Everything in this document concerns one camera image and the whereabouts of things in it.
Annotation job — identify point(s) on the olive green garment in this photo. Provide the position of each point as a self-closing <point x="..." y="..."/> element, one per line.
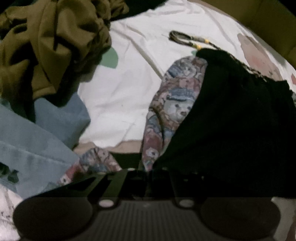
<point x="57" y="34"/>

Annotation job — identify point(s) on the blue denim garment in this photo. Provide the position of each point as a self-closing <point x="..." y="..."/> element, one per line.
<point x="34" y="143"/>

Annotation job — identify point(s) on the white floral cloth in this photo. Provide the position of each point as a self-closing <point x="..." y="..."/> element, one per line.
<point x="7" y="208"/>

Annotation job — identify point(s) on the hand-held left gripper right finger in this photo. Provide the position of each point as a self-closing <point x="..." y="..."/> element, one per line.
<point x="180" y="192"/>

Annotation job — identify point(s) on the black garment bear print lining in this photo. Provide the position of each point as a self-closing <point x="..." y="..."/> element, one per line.
<point x="231" y="115"/>

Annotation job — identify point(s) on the white cartoon print bedsheet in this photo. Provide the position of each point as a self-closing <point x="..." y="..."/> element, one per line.
<point x="138" y="81"/>

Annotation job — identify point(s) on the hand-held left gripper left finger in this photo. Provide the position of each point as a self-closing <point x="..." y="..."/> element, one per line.
<point x="120" y="183"/>

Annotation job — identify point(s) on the brown cardboard sheet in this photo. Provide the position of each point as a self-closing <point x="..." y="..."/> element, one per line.
<point x="266" y="18"/>

